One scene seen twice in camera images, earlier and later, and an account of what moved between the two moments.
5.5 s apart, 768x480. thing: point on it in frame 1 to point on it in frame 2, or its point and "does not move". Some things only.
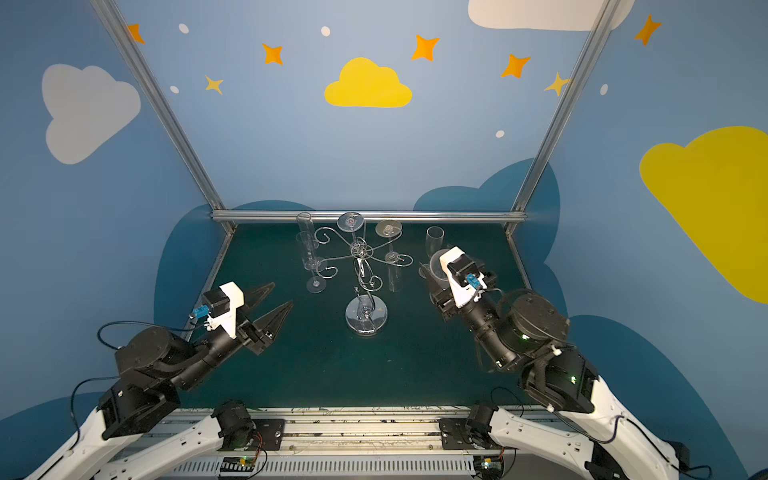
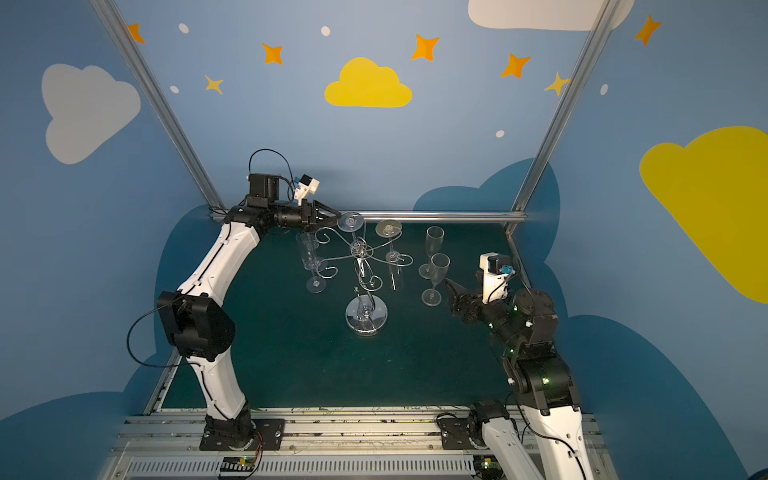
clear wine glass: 308,249 does not move
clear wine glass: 434,240 does not move
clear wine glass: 352,221 does not move
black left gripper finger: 271,323 to 328,222
